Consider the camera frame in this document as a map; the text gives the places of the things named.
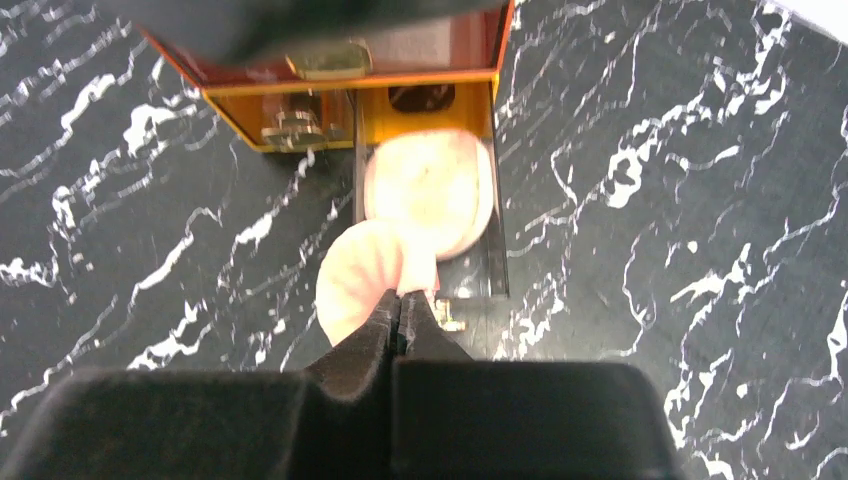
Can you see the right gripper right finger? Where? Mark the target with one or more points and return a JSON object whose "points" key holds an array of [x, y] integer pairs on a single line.
{"points": [[458, 418]]}

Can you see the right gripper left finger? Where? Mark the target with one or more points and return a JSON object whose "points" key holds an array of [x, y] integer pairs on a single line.
{"points": [[331, 420]]}

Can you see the clear plastic drawer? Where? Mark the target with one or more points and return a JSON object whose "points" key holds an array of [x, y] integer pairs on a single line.
{"points": [[479, 275], [290, 122]]}

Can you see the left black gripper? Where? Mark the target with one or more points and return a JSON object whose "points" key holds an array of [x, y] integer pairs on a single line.
{"points": [[239, 32]]}

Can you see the orange drawer organizer box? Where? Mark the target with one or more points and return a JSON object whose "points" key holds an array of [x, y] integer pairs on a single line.
{"points": [[467, 48]]}

